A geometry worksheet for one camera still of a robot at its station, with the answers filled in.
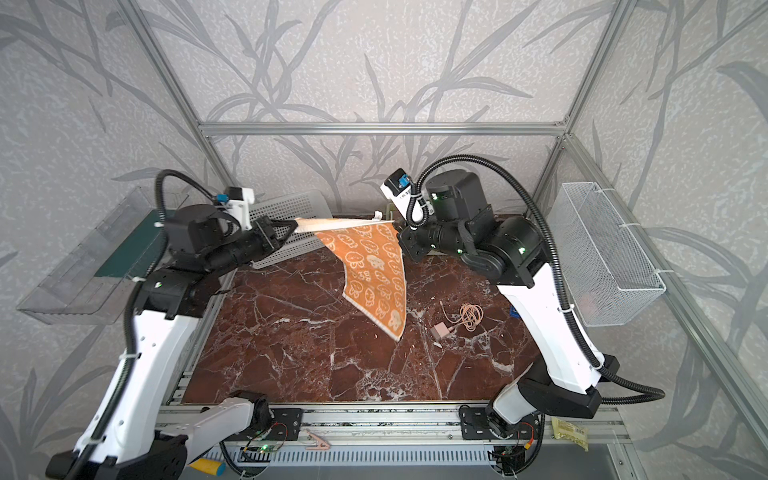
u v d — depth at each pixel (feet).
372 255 2.36
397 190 1.45
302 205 3.86
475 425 2.40
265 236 1.75
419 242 1.55
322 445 2.32
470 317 3.00
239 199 1.82
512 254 1.12
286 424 2.38
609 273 1.99
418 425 2.46
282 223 2.02
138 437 1.24
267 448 2.31
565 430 2.37
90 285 2.07
